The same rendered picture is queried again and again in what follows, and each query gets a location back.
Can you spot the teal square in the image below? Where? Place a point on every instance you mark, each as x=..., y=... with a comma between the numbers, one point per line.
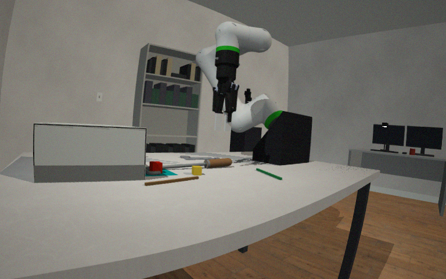
x=164, y=173

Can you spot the brown wooden tool handle with grey metal rod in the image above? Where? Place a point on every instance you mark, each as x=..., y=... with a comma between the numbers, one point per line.
x=209, y=163

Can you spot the yellow cube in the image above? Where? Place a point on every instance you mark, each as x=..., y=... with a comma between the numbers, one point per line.
x=197, y=170

